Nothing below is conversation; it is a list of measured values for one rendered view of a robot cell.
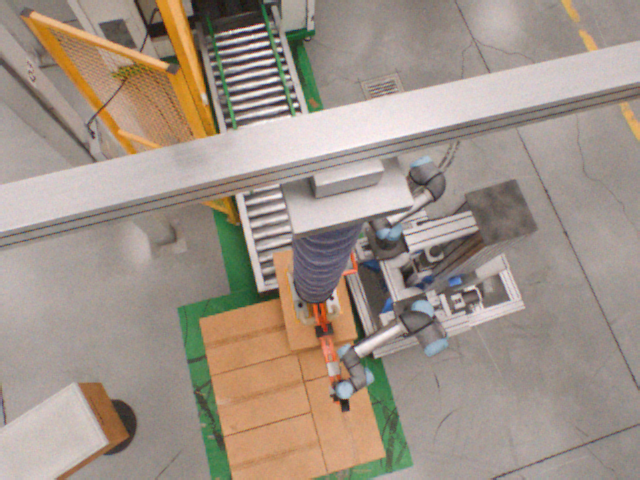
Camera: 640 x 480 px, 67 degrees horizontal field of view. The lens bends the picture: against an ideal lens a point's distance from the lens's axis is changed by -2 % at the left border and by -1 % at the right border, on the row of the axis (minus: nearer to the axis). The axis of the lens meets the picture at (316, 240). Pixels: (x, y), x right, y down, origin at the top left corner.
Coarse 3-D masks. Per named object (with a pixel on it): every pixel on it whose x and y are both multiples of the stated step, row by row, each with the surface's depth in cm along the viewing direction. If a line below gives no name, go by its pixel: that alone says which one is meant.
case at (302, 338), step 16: (272, 256) 296; (288, 256) 296; (288, 304) 288; (288, 320) 286; (336, 320) 287; (352, 320) 287; (288, 336) 283; (304, 336) 283; (336, 336) 284; (352, 336) 285
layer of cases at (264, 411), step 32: (224, 320) 337; (256, 320) 338; (224, 352) 331; (256, 352) 332; (288, 352) 333; (320, 352) 333; (224, 384) 326; (256, 384) 326; (288, 384) 327; (320, 384) 327; (224, 416) 320; (256, 416) 321; (288, 416) 321; (320, 416) 322; (352, 416) 322; (256, 448) 315; (288, 448) 316; (320, 448) 316; (352, 448) 317
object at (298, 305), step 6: (288, 276) 291; (288, 282) 290; (288, 288) 289; (300, 300) 287; (294, 306) 286; (300, 306) 283; (306, 306) 286; (294, 312) 285; (306, 312) 285; (294, 318) 285
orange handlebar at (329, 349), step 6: (354, 258) 283; (354, 264) 282; (354, 270) 281; (324, 312) 274; (318, 318) 273; (324, 318) 273; (324, 342) 270; (330, 342) 270; (324, 348) 268; (330, 348) 268; (324, 354) 267; (336, 360) 267; (330, 378) 264
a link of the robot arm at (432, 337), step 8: (432, 320) 232; (424, 328) 229; (432, 328) 229; (440, 328) 265; (416, 336) 232; (424, 336) 229; (432, 336) 228; (440, 336) 229; (448, 336) 270; (424, 344) 229; (432, 344) 227; (440, 344) 227; (424, 352) 232; (432, 352) 228
